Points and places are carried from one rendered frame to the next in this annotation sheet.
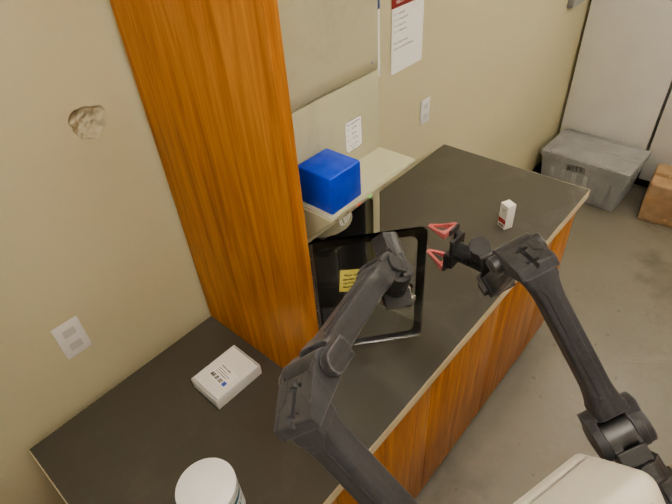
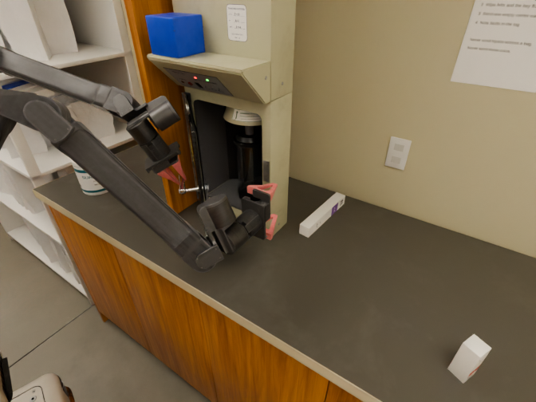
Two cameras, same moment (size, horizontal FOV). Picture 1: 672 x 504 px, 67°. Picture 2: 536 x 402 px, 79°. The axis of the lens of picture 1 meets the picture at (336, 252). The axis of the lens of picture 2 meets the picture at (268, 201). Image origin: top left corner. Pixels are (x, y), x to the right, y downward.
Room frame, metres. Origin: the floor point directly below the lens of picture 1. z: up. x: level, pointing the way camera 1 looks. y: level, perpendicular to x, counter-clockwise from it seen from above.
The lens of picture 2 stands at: (1.02, -0.96, 1.68)
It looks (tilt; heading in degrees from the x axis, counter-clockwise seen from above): 35 degrees down; 80
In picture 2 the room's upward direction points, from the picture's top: straight up
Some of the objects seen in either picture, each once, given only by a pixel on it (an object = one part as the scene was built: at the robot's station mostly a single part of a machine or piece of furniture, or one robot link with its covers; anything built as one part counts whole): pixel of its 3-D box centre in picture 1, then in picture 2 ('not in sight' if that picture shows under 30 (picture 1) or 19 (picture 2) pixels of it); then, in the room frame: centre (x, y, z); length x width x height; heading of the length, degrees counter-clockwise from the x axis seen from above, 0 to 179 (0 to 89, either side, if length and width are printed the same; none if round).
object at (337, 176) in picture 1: (329, 180); (176, 34); (0.95, 0.00, 1.56); 0.10 x 0.10 x 0.09; 46
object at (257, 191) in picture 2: (442, 234); (265, 197); (1.13, -0.31, 1.23); 0.09 x 0.07 x 0.07; 46
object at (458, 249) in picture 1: (463, 253); (248, 223); (1.08, -0.36, 1.20); 0.07 x 0.07 x 0.10; 46
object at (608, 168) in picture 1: (589, 170); not in sight; (3.06, -1.86, 0.17); 0.60 x 0.42 x 0.33; 44
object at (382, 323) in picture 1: (368, 293); (196, 172); (0.96, -0.08, 1.19); 0.30 x 0.01 x 0.40; 95
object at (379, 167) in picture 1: (358, 197); (207, 77); (1.02, -0.06, 1.46); 0.32 x 0.12 x 0.10; 136
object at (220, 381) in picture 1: (227, 375); not in sight; (0.91, 0.34, 0.96); 0.16 x 0.12 x 0.04; 135
